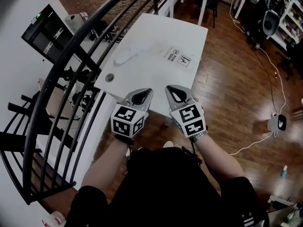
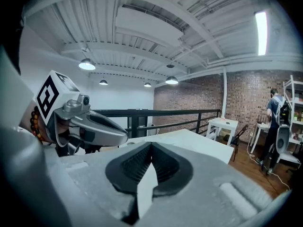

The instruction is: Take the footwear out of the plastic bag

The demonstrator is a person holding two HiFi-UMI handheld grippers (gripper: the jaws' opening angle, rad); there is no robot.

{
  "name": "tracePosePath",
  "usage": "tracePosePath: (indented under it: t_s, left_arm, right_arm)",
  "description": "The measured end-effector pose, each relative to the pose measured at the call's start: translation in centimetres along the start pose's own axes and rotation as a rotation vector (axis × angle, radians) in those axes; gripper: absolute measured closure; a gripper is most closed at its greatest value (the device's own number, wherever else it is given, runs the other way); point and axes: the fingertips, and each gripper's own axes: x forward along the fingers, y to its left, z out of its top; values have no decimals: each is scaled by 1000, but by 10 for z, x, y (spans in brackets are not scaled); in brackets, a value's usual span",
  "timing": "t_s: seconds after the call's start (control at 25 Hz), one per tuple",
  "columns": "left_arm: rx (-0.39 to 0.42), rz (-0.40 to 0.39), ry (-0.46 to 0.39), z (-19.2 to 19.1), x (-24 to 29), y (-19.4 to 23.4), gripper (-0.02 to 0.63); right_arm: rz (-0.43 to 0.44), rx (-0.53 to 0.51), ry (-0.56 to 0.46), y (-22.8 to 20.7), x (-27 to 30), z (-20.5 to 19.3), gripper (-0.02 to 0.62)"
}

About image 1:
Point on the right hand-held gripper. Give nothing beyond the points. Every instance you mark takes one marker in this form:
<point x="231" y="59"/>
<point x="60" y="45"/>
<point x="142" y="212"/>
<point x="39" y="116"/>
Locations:
<point x="190" y="119"/>

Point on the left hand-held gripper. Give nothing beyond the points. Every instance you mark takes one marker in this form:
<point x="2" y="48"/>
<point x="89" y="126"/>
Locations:
<point x="127" y="122"/>

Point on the clear plastic bag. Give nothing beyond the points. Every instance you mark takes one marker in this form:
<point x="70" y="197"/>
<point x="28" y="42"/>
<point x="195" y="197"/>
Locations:
<point x="180" y="58"/>

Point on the person's left forearm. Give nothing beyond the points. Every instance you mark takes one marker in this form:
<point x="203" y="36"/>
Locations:
<point x="101" y="164"/>

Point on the person's right forearm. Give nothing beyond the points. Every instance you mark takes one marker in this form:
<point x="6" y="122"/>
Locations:
<point x="220" y="159"/>

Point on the silver metal wristwatch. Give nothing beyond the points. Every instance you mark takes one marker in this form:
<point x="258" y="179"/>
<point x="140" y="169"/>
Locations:
<point x="200" y="135"/>

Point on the person's white shoe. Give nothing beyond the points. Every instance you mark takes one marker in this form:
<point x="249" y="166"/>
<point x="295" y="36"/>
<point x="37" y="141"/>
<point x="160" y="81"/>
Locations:
<point x="168" y="144"/>

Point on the black exercise machine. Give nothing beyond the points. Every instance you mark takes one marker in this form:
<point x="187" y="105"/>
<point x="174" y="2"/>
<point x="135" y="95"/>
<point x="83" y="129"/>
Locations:
<point x="84" y="98"/>
<point x="69" y="73"/>

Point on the black metal railing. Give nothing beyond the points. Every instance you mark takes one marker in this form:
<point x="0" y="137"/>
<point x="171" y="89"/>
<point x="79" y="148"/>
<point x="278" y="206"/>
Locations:
<point x="72" y="45"/>

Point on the person's black shirt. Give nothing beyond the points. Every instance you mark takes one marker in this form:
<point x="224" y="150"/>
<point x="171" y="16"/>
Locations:
<point x="165" y="193"/>

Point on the black folding chair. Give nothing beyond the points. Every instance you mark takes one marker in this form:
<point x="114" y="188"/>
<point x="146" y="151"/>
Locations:
<point x="211" y="1"/>

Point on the grey bin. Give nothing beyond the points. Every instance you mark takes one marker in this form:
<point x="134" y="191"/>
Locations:
<point x="73" y="22"/>

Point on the white box floor device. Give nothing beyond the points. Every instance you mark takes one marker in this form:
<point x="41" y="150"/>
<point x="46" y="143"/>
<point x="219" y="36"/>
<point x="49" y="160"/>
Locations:
<point x="274" y="123"/>

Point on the black office chair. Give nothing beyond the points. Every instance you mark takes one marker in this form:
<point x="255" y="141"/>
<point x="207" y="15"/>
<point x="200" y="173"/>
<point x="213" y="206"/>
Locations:
<point x="290" y="60"/>

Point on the dark door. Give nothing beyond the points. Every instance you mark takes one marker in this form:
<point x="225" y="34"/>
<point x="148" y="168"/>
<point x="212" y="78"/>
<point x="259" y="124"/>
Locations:
<point x="40" y="37"/>

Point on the green exit sign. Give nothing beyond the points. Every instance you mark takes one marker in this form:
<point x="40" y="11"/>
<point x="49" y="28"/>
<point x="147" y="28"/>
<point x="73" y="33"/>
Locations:
<point x="38" y="15"/>

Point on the teal spray bottle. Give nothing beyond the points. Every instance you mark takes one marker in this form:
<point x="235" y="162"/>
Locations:
<point x="284" y="172"/>

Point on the white shelf rack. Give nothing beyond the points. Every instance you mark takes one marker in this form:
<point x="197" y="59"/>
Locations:
<point x="292" y="15"/>

